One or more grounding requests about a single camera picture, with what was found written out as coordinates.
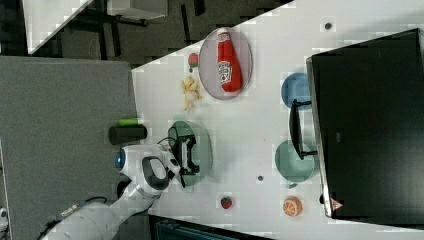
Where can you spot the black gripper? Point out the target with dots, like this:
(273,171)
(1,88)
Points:
(182,144)

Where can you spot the green plastic strainer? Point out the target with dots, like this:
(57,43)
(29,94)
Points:
(202,153)

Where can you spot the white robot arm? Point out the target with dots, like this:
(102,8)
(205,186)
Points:
(149,168)

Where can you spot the black cylinder cup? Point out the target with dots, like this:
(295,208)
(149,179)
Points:
(125,134)

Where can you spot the peeled banana toy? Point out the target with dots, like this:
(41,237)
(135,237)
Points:
(190,89)

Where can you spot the green marker object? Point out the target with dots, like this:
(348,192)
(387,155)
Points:
(128,121)

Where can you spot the strawberry toy near edge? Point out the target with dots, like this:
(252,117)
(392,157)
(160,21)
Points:
(226,202)

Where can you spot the purple round plate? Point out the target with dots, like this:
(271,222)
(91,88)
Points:
(208,64)

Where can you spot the strawberry toy near plate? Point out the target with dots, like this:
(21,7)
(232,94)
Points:
(193,60)

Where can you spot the red ketchup bottle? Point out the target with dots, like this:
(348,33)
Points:
(228,66)

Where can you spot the green plastic cup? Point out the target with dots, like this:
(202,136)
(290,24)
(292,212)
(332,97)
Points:
(291,166)

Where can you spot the orange slice toy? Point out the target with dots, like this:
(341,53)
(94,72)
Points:
(292,206)

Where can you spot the blue plastic cup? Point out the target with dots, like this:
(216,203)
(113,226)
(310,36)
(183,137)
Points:
(295,87)

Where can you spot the black toaster oven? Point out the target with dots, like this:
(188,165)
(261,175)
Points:
(368,111)

